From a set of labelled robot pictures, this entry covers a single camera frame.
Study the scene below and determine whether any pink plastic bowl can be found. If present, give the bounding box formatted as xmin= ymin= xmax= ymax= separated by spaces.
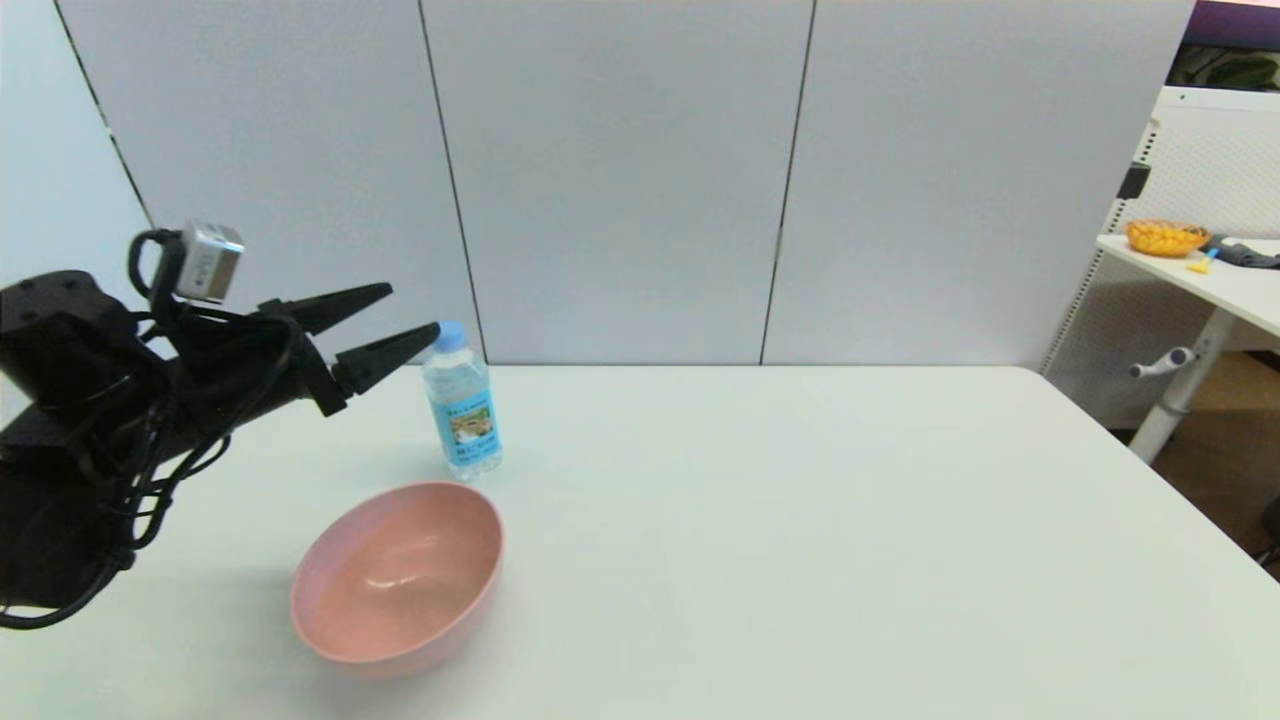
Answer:
xmin=290 ymin=481 xmax=505 ymax=678

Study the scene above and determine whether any clear soda water bottle blue label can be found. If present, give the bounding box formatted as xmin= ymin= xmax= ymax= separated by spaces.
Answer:
xmin=421 ymin=320 xmax=504 ymax=482

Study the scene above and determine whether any orange bowl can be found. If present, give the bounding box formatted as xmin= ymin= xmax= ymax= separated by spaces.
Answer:
xmin=1126 ymin=219 xmax=1213 ymax=257

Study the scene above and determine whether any grey desk crank handle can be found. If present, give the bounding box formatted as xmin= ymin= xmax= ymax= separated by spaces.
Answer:
xmin=1131 ymin=346 xmax=1198 ymax=380

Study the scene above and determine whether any white pegboard panel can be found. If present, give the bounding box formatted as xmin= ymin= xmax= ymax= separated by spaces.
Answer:
xmin=1042 ymin=86 xmax=1280 ymax=429

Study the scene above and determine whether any green plant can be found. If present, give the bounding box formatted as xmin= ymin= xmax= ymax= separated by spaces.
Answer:
xmin=1172 ymin=48 xmax=1280 ymax=93

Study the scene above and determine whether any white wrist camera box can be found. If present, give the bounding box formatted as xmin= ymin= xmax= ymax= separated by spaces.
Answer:
xmin=175 ymin=220 xmax=246 ymax=305

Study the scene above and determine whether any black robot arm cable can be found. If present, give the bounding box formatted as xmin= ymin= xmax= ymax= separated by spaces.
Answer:
xmin=0 ymin=229 xmax=301 ymax=632

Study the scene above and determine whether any white side desk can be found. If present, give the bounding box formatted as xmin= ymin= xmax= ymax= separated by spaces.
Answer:
xmin=1096 ymin=233 xmax=1280 ymax=465

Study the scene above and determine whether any dark grey cloth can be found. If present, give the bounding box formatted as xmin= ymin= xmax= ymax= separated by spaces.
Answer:
xmin=1206 ymin=235 xmax=1280 ymax=270

